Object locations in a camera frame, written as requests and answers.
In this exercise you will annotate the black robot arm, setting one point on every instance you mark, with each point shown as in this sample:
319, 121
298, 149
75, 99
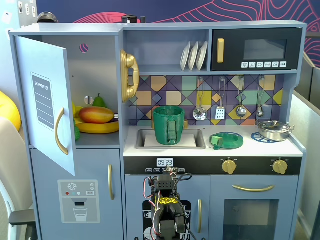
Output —
163, 186

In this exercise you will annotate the blue cabinet door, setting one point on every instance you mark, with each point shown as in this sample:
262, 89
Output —
45, 62

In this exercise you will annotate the digital clock display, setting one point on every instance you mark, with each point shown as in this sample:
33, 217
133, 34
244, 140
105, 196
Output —
165, 162

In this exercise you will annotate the gold stove knob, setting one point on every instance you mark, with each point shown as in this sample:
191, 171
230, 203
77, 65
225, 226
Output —
279, 167
229, 167

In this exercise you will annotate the grey toy sink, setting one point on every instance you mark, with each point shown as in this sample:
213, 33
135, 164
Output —
200, 138

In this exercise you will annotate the green printed cup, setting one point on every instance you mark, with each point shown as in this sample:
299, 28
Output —
162, 127

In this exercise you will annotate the steel skimmer spoon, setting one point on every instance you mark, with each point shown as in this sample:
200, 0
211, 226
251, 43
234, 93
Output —
199, 114

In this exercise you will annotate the yellow toy banana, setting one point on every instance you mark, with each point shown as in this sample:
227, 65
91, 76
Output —
100, 128

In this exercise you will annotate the blue round trivet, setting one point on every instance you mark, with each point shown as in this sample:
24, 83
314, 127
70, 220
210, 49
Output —
255, 137

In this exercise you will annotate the steel slotted spatula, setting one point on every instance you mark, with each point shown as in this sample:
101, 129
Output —
220, 113

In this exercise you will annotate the blue toy kitchen unit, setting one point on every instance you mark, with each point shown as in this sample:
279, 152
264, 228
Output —
50, 180

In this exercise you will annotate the red yellow toy mango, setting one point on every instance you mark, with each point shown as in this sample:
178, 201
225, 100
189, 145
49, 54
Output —
96, 115

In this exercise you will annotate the steel ladle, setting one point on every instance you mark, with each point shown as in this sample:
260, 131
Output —
241, 110

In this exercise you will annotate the steel pot with lid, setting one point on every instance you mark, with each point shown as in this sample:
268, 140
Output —
273, 131

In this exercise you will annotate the green toy pear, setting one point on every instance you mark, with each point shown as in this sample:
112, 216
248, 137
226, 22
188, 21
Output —
98, 102

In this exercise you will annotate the black chair armrest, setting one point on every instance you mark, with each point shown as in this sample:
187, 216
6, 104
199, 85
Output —
21, 216

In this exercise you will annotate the small steel spoon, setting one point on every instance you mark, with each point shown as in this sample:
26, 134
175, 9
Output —
259, 112

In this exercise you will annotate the gold toy telephone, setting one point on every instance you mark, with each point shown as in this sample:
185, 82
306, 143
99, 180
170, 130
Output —
130, 62

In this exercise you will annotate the white toy plate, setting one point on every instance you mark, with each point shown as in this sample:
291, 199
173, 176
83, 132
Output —
193, 57
201, 57
185, 58

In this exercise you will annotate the grey shopping list sticker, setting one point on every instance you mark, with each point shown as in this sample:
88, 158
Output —
43, 100

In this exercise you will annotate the black toy microwave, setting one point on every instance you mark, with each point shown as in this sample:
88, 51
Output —
232, 47

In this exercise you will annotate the yellow bean bag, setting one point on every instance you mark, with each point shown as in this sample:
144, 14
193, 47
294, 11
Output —
8, 112

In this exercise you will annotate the black cylinder object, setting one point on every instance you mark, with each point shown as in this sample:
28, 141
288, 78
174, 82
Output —
128, 19

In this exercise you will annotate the dark shiny dome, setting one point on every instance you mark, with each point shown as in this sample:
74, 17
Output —
47, 17

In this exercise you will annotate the white outlet panel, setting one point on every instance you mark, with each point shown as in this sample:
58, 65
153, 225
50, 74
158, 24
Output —
26, 12

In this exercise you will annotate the small black post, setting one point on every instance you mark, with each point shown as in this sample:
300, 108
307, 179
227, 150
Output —
143, 19

